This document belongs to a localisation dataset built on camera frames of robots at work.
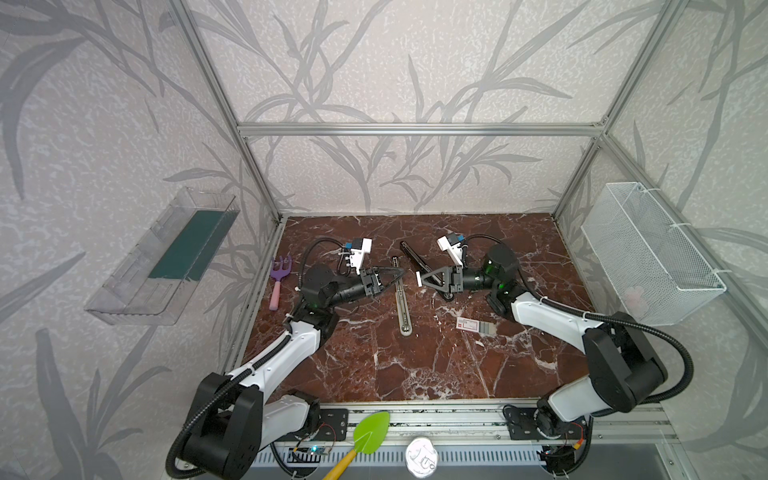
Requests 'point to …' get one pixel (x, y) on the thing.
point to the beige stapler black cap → (403, 309)
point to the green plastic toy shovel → (370, 434)
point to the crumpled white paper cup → (421, 458)
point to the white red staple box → (474, 325)
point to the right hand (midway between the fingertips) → (423, 276)
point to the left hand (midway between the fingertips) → (405, 273)
